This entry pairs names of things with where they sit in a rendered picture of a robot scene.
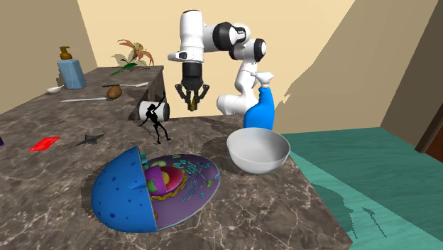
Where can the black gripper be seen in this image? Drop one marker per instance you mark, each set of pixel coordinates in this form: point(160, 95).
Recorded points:
point(192, 75)

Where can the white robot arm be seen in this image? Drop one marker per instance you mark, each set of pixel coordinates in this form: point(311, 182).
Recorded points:
point(191, 33)

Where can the black human figure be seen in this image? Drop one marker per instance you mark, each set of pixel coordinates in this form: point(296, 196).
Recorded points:
point(156, 122)

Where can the white cylinder black ends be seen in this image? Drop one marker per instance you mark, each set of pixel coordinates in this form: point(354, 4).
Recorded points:
point(143, 110)

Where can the orange lily flower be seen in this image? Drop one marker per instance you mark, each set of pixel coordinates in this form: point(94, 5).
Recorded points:
point(138, 52)

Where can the blue spray bottle white nozzle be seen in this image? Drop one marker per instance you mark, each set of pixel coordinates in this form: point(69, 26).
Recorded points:
point(260, 112)

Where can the brown potato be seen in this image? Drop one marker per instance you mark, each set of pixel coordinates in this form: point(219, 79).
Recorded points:
point(114, 92)

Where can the white bowl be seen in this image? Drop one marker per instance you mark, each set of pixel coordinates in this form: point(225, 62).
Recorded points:
point(257, 152)

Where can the long white utensil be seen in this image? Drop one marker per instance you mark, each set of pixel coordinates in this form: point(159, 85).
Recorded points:
point(83, 99)

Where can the dark star-shaped object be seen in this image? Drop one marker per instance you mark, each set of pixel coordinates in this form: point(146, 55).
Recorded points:
point(89, 139)

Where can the blue soap dispenser brown pump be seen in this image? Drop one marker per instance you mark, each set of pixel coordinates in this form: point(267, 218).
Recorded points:
point(72, 73)

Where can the blue purple cell model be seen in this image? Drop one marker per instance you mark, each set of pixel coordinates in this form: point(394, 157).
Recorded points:
point(121, 197)

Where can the white spoon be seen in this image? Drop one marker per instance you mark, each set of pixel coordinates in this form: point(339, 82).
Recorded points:
point(54, 90)

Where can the red flat card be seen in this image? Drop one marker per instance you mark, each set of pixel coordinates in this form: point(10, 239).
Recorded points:
point(44, 144)

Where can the brown door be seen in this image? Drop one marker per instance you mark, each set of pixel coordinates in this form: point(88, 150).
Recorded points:
point(434, 138)

